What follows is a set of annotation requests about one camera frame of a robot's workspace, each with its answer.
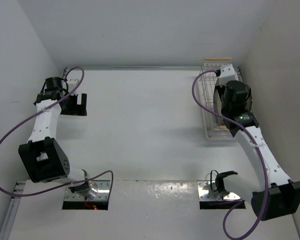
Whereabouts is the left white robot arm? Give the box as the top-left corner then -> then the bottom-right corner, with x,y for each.
18,77 -> 93,198

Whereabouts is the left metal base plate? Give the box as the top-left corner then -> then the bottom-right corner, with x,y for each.
64,180 -> 111,202

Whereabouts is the metal base plate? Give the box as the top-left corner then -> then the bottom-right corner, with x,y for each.
64,180 -> 111,202
197,180 -> 241,203

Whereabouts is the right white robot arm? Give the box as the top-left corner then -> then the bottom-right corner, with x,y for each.
213,80 -> 300,221

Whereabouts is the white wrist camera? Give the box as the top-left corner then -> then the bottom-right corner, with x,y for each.
216,64 -> 239,87
64,78 -> 80,94

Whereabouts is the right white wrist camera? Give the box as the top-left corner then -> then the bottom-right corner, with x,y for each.
216,64 -> 239,87

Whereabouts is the white wire dish rack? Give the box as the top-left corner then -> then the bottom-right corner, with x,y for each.
196,56 -> 247,138

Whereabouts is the dark rimmed cream plate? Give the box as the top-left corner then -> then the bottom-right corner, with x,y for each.
213,87 -> 224,126

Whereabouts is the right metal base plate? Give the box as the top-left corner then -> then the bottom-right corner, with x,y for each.
197,180 -> 241,203

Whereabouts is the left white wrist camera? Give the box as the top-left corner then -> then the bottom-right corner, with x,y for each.
64,78 -> 80,94

